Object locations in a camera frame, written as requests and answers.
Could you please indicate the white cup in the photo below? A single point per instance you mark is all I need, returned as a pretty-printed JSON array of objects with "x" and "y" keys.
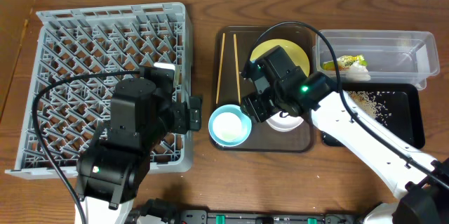
[{"x": 227, "y": 127}]

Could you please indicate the yellow plate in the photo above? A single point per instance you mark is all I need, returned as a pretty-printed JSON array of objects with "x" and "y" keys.
[{"x": 295, "y": 52}]

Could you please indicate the clear plastic bin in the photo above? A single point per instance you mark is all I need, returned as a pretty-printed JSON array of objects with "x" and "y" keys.
[{"x": 402, "y": 57}]

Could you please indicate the dark brown serving tray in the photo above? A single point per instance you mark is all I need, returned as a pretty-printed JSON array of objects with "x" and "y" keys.
[{"x": 262, "y": 137}]

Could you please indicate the spilled rice pile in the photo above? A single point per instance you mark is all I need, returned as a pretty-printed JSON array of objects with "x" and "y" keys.
[{"x": 371, "y": 103}]

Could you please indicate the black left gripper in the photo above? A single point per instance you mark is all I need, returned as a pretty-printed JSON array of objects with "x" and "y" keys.
[{"x": 191, "y": 114}]

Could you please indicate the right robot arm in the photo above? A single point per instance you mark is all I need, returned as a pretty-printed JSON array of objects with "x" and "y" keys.
[{"x": 416, "y": 179}]

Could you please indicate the green orange snack wrapper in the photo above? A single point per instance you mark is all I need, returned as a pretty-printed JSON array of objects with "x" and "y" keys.
[{"x": 345, "y": 62}]

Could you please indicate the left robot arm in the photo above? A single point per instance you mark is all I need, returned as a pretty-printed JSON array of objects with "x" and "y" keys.
[{"x": 118, "y": 158}]

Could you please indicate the light blue bowl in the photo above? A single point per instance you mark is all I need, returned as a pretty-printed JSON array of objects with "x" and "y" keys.
[{"x": 246, "y": 125}]

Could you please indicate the white bowl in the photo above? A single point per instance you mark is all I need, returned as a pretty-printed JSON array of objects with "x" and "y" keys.
[{"x": 283, "y": 122}]

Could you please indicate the grey plastic dish rack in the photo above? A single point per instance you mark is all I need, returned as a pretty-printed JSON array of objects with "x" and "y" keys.
[{"x": 81, "y": 55}]

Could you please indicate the wooden chopstick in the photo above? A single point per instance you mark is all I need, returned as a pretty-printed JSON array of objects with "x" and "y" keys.
[
  {"x": 236, "y": 60},
  {"x": 222, "y": 47}
]

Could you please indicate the white tissue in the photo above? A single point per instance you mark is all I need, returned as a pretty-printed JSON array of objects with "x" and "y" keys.
[{"x": 358, "y": 71}]

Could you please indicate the black waste tray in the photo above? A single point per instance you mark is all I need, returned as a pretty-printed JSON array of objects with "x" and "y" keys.
[{"x": 402, "y": 100}]

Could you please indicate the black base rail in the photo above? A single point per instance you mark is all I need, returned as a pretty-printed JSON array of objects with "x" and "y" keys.
[{"x": 156, "y": 211}]

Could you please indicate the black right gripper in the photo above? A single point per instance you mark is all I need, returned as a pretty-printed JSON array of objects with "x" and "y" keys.
[{"x": 253, "y": 107}]

